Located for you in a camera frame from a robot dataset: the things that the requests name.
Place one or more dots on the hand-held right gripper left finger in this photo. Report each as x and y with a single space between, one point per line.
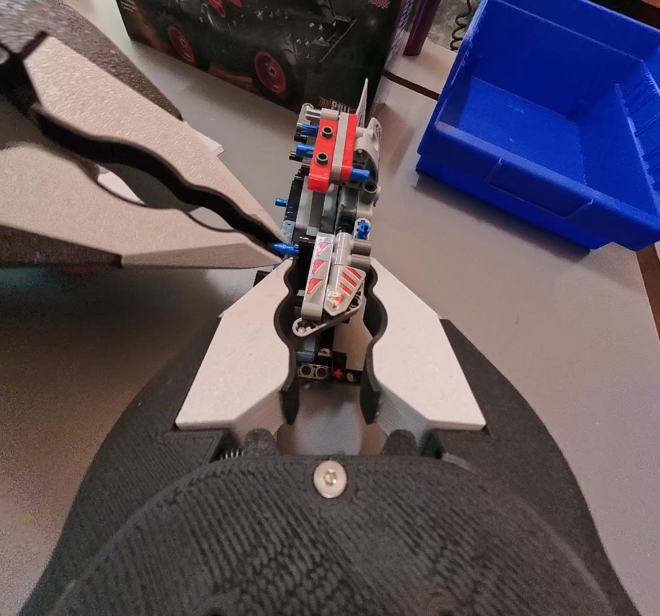
242 363

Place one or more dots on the blue plastic storage bin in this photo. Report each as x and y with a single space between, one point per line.
515 126

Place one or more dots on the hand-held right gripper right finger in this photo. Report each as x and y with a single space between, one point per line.
417 368

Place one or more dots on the blue toy brick pin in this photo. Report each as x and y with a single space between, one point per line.
285 249

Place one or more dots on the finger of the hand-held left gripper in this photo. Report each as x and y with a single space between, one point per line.
62 198
118 105

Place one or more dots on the grey red toy brick truck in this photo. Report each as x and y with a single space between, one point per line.
335 286

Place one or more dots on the black toy set box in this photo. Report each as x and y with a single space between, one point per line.
258 18

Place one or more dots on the maroon cylinder post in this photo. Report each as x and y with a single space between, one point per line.
433 7

